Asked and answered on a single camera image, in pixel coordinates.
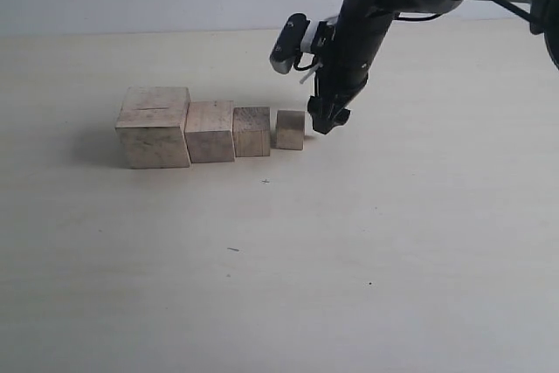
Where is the smallest wooden cube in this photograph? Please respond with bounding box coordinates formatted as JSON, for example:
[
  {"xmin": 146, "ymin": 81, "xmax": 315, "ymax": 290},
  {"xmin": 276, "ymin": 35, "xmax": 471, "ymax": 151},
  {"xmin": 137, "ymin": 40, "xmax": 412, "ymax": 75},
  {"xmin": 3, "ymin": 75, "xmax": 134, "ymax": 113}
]
[{"xmin": 275, "ymin": 110, "xmax": 306, "ymax": 150}]

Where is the third largest wooden cube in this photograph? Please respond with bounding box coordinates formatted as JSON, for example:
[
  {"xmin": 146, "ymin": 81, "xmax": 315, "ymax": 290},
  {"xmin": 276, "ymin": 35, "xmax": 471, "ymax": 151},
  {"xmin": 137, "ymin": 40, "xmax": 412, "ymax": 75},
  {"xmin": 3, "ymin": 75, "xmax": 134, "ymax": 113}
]
[{"xmin": 232, "ymin": 107, "xmax": 271, "ymax": 157}]

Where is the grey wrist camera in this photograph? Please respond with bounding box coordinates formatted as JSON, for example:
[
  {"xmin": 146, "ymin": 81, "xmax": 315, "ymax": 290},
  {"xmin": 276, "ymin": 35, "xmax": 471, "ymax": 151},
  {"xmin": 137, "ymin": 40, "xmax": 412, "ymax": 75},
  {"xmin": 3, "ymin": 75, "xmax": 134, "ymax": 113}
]
[{"xmin": 269, "ymin": 13, "xmax": 310, "ymax": 75}]

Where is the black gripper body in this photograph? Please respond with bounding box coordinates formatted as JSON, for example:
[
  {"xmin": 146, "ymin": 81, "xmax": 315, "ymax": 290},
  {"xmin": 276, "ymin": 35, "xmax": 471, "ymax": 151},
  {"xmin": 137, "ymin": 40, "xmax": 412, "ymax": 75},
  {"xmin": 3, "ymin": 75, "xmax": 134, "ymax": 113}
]
[{"xmin": 307, "ymin": 0, "xmax": 417, "ymax": 124}]

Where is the second largest wooden cube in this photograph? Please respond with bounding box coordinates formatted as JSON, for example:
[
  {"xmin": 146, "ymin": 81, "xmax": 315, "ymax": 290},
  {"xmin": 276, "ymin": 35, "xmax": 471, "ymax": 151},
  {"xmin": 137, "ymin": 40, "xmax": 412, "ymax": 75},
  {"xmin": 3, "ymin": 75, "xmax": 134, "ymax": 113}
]
[{"xmin": 184, "ymin": 100, "xmax": 235, "ymax": 163}]

